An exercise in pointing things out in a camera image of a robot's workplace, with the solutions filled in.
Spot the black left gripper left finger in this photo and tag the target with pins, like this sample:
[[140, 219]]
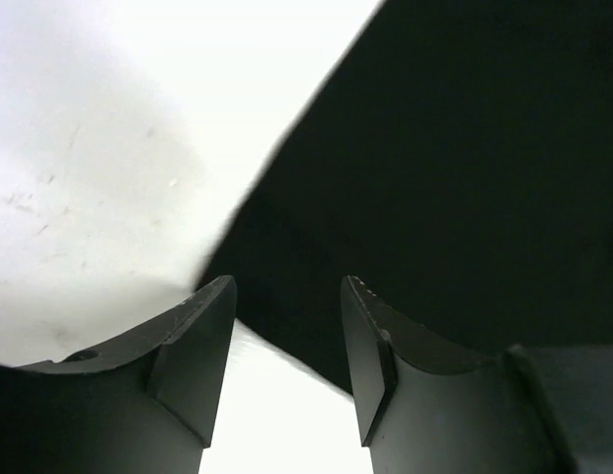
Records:
[[142, 402]]

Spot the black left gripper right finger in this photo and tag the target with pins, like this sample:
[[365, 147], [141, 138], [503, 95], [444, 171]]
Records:
[[426, 405]]

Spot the black tank top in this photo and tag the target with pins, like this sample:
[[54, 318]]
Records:
[[459, 161]]

